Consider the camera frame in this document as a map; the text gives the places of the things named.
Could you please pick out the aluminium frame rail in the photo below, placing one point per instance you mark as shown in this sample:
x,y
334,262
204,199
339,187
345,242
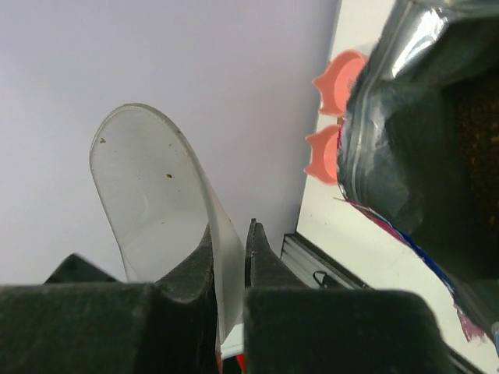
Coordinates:
x,y
314,267

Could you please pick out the pink cat-shaped pet bowl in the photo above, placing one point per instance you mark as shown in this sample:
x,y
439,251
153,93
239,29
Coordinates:
x,y
334,86

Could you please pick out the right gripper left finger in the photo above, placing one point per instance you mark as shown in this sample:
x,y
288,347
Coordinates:
x,y
169,326

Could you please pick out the pet food bag pink white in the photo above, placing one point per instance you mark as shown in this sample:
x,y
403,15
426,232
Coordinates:
x,y
418,151

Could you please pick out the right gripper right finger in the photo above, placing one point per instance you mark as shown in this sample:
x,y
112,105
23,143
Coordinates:
x,y
291,328

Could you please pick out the clear plastic scoop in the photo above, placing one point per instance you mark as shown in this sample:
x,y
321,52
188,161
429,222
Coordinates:
x,y
160,203

